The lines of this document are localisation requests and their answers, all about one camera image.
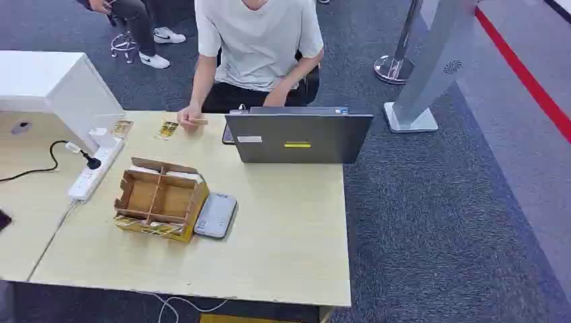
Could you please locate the person's left hand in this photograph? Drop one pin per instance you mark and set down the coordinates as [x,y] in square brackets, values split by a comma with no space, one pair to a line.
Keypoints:
[275,97]

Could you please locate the person's right hand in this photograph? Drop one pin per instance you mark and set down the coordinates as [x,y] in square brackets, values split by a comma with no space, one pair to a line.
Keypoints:
[188,117]

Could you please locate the small tan card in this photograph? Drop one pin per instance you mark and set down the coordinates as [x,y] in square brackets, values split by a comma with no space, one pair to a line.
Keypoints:
[200,121]

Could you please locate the dark grey laptop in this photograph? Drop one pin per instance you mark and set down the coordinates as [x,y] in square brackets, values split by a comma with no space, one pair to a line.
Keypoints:
[303,138]

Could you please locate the seated person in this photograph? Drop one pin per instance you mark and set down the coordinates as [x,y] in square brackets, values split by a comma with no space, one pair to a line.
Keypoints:
[258,44]

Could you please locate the white card stack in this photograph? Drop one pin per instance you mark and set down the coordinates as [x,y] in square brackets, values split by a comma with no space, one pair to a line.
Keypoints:
[185,176]
[143,169]

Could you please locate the wooden card box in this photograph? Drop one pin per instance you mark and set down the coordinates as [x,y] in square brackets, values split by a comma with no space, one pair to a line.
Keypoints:
[171,200]

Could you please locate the chrome chair base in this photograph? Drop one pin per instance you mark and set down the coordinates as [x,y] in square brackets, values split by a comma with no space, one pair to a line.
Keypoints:
[123,44]

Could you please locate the white power strip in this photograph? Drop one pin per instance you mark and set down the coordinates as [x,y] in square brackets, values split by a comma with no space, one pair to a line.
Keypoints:
[91,176]

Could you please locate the person with white shoes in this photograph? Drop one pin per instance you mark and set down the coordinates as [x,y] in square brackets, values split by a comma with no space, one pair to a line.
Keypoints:
[134,18]

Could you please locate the yellow printed card stack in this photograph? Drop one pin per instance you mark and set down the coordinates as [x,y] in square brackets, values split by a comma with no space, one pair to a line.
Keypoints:
[147,226]

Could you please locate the white plug adapter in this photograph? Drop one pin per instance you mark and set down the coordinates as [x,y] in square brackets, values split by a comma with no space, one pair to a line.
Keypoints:
[72,147]

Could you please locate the white cabinet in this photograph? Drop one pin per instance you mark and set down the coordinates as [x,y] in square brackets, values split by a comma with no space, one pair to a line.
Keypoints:
[44,76]

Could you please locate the grey desk grommet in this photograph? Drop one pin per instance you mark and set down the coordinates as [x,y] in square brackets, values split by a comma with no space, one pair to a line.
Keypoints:
[21,128]

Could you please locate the yellow box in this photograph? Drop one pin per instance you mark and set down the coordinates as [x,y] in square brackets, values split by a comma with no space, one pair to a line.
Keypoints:
[236,319]

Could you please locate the black flat object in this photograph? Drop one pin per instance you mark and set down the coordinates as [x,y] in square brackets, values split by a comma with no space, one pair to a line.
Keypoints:
[3,219]

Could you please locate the chrome stanchion post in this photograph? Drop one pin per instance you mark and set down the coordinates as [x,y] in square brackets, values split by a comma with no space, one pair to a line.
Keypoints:
[394,67]

